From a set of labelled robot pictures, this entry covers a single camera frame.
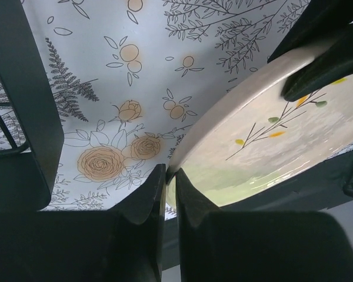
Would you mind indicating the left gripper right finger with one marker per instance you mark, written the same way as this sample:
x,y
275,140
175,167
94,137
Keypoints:
x,y
216,245

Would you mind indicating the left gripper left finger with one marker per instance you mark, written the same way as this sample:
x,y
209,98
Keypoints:
x,y
123,243

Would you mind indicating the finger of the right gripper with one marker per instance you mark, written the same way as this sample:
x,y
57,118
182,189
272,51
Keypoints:
x,y
334,64
319,18

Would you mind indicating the cream green plate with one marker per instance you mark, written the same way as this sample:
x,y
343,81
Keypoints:
x,y
252,139

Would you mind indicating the black wire dish rack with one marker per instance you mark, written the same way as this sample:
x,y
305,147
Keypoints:
x,y
27,171

